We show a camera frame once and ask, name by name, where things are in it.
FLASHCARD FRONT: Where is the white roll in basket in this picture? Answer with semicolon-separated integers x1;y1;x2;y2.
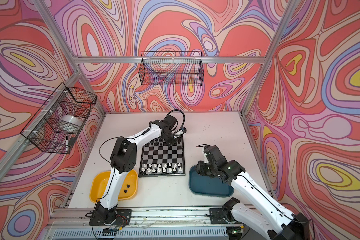
60;115;83;127

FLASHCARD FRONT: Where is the yellow plastic tray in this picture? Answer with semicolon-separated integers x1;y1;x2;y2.
89;170;138;203

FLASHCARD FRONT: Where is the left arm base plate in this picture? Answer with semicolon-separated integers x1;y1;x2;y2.
89;209;132;227

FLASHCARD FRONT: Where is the teal plastic tray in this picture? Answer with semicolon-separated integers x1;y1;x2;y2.
189;166;235;198

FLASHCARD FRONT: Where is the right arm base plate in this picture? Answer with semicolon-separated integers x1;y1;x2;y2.
205;207;247;227

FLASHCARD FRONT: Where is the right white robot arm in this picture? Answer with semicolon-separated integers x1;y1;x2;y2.
196;144;310;240

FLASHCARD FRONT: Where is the black wire basket back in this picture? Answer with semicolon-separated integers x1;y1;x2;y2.
139;51;204;86

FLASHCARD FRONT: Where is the black wire basket left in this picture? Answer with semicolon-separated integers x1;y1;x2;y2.
21;83;97;155

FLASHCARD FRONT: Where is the black marker in basket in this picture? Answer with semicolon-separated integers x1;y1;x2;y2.
65;135;70;154

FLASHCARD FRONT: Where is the black white chess board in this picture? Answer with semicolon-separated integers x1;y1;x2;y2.
139;137;186;178

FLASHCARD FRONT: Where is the black wire basket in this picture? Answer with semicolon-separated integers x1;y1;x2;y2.
139;51;204;86
21;83;97;155

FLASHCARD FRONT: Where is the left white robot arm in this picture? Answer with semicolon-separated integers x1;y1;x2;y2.
89;109;187;227

